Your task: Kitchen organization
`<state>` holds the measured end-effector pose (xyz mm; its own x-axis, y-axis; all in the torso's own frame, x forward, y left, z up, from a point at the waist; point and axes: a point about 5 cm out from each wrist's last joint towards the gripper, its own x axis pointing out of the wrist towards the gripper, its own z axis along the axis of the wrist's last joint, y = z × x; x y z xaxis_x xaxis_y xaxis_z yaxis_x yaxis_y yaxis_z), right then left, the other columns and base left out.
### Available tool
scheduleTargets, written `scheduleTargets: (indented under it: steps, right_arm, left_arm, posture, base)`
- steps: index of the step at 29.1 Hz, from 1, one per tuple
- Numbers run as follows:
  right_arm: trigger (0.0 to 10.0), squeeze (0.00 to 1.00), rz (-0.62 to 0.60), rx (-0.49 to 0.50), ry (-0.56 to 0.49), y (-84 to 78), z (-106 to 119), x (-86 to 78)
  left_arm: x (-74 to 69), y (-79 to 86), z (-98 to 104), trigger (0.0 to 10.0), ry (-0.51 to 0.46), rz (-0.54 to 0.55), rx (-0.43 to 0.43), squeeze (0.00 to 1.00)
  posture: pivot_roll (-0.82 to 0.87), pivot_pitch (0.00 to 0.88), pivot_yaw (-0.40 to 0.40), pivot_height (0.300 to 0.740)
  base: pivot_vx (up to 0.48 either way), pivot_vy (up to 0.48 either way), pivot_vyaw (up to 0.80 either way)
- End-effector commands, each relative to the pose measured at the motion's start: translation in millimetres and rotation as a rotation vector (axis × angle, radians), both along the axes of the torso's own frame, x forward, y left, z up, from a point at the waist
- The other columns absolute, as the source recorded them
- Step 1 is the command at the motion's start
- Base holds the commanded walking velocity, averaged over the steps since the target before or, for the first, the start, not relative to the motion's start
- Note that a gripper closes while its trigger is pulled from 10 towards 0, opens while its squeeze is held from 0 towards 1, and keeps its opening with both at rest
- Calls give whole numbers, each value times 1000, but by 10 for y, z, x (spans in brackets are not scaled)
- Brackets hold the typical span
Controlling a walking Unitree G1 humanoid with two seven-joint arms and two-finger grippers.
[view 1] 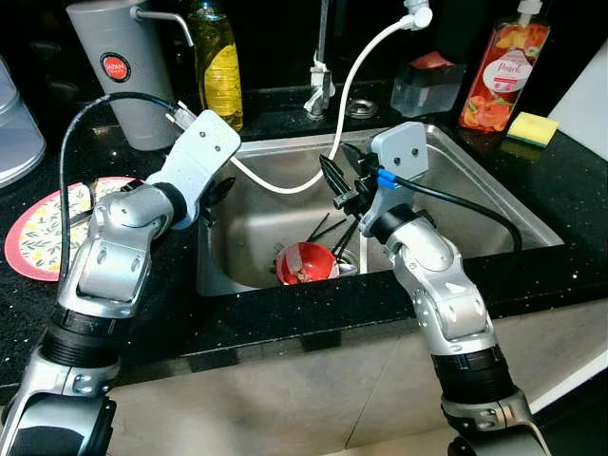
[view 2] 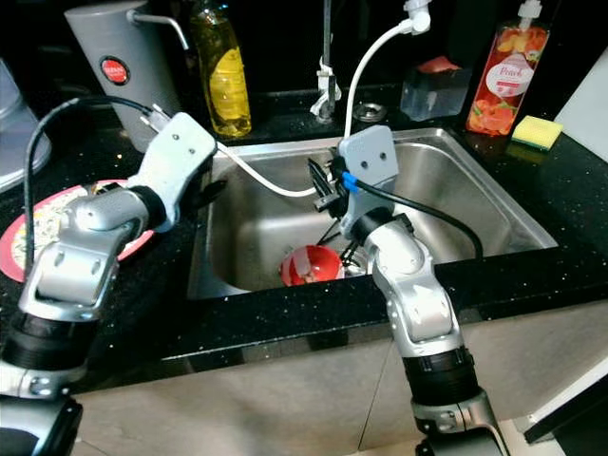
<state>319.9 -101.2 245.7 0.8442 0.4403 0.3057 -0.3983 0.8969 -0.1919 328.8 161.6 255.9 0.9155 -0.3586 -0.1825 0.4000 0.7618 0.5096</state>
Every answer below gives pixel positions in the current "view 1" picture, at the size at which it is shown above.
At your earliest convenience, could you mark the red scrub pad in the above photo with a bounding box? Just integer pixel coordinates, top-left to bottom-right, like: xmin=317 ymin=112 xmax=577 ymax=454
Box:
xmin=410 ymin=51 xmax=455 ymax=70

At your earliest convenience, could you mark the white flexible hose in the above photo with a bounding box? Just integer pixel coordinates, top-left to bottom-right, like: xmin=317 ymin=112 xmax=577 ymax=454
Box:
xmin=228 ymin=17 xmax=414 ymax=196

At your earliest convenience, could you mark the grey thermos jug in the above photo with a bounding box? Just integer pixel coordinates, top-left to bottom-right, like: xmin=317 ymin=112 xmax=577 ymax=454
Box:
xmin=65 ymin=0 xmax=196 ymax=153

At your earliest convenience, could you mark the stainless steel sink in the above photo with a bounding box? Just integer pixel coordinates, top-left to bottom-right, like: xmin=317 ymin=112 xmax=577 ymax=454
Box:
xmin=195 ymin=122 xmax=566 ymax=298

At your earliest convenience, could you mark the clear plastic box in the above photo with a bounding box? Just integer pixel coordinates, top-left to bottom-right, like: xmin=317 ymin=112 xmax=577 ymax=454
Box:
xmin=390 ymin=52 xmax=466 ymax=118

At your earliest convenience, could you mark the peach hand soap pump bottle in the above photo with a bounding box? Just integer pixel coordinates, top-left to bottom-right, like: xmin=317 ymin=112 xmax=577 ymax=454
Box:
xmin=459 ymin=0 xmax=552 ymax=134

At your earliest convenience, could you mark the white faucet hose adapter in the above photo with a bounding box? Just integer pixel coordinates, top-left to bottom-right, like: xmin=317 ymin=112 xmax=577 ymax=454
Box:
xmin=402 ymin=0 xmax=434 ymax=31

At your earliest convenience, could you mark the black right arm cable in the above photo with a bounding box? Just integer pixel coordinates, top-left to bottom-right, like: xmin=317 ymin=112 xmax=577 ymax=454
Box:
xmin=375 ymin=169 xmax=523 ymax=253

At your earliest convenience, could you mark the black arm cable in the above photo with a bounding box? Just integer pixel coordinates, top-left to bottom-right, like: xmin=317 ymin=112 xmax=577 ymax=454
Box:
xmin=57 ymin=91 xmax=200 ymax=286
xmin=375 ymin=169 xmax=523 ymax=253

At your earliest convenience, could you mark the red rimmed floral plate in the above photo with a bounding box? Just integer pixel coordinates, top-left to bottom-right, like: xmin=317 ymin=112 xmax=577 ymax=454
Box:
xmin=4 ymin=176 xmax=139 ymax=283

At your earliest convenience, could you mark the white kitchen appliance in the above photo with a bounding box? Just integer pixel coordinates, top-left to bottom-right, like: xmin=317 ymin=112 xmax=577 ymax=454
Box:
xmin=0 ymin=55 xmax=47 ymax=189

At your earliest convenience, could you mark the yellow dish soap bottle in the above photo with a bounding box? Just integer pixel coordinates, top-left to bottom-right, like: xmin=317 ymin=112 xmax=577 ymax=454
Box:
xmin=187 ymin=0 xmax=245 ymax=132

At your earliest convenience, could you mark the red bowl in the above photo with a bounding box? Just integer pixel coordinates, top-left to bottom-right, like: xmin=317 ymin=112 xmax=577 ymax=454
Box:
xmin=274 ymin=241 xmax=339 ymax=286

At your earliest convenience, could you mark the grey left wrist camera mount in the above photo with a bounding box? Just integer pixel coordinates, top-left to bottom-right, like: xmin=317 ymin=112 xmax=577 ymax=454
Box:
xmin=150 ymin=109 xmax=242 ymax=229

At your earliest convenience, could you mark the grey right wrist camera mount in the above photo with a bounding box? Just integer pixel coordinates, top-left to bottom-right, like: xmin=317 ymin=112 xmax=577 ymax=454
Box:
xmin=367 ymin=121 xmax=429 ymax=218

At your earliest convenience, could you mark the yellow sponge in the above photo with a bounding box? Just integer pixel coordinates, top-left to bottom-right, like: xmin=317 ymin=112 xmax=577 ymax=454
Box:
xmin=505 ymin=111 xmax=561 ymax=149

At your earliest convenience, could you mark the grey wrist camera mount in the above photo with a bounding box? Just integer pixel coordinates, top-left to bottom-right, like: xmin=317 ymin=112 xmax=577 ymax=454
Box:
xmin=150 ymin=109 xmax=242 ymax=229
xmin=367 ymin=121 xmax=429 ymax=218

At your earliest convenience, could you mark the white tape strip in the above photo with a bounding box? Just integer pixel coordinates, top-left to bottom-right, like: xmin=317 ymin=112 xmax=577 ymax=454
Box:
xmin=304 ymin=59 xmax=336 ymax=117

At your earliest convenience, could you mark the round metal counter cap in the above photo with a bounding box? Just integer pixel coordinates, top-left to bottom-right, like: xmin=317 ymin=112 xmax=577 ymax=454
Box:
xmin=347 ymin=98 xmax=379 ymax=119

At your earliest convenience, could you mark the chrome gooseneck faucet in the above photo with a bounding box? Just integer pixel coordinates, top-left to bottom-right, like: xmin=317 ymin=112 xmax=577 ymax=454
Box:
xmin=304 ymin=0 xmax=335 ymax=120

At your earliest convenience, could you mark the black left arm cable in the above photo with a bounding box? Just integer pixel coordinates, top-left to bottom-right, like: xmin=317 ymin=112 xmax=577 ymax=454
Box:
xmin=57 ymin=91 xmax=200 ymax=286

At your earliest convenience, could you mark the black chopstick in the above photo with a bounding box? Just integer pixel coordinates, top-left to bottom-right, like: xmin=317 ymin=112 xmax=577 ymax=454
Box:
xmin=306 ymin=214 xmax=333 ymax=243
xmin=317 ymin=219 xmax=351 ymax=246

